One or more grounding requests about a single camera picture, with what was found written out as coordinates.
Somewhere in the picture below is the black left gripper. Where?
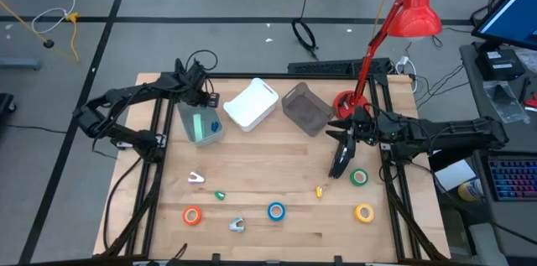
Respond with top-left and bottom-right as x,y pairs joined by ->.
175,63 -> 222,109

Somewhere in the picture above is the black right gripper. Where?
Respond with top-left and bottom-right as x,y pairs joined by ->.
326,106 -> 385,147

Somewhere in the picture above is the black stapler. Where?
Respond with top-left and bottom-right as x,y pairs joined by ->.
328,133 -> 358,180

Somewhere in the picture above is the clear translucent plastic bin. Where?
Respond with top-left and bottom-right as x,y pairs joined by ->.
175,102 -> 224,148

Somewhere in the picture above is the green tape roll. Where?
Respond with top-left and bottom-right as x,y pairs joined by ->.
349,168 -> 370,187

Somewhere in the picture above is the white plastic bin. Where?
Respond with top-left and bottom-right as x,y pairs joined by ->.
222,77 -> 280,133

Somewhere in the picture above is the yellow tape roll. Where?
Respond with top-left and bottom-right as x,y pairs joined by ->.
354,202 -> 376,224

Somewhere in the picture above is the blue tape roll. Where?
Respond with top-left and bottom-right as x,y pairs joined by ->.
267,201 -> 287,222

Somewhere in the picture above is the orange tape roll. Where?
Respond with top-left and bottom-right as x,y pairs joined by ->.
181,206 -> 203,227

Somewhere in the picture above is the silver staple remover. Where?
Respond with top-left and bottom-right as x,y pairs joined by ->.
228,216 -> 247,233

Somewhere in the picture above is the smoky grey translucent bin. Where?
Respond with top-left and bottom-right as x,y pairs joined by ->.
280,81 -> 336,138

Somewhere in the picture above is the black perforated box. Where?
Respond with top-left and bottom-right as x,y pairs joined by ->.
287,57 -> 394,77

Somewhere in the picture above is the white power adapter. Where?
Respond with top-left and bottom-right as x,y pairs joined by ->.
396,55 -> 420,93

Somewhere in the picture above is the white paper sheet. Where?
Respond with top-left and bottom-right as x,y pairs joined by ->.
434,159 -> 477,192

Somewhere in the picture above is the yellow bottle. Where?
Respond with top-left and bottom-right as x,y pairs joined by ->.
457,178 -> 484,203

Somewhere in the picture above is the red desk lamp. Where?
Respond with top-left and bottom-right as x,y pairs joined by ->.
333,0 -> 444,121

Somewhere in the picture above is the clear plastic bag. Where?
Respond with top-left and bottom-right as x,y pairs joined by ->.
482,80 -> 530,124

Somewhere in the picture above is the black mini computer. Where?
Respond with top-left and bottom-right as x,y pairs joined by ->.
475,49 -> 526,81

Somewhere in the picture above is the backlit black keyboard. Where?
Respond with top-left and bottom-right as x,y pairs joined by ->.
487,157 -> 537,202

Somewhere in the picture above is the grey desk foot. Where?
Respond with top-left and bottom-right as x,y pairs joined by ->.
0,58 -> 42,70

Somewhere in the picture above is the dark grey side desk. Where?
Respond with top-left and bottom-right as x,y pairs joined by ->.
459,41 -> 537,258

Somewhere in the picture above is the black caster base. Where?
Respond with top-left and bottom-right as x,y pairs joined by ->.
0,92 -> 17,116

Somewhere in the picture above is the computer monitor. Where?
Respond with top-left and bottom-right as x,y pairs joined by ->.
472,0 -> 537,52

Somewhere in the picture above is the black aluminium table frame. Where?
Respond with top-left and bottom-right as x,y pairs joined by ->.
100,58 -> 452,266

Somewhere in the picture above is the coiled black cable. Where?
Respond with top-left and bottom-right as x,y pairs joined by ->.
291,17 -> 319,58

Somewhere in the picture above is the yellow plug and cable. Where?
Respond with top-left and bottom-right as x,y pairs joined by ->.
65,12 -> 81,62

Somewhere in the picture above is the yellow rope with black ball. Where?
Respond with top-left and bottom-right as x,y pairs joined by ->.
0,0 -> 55,49

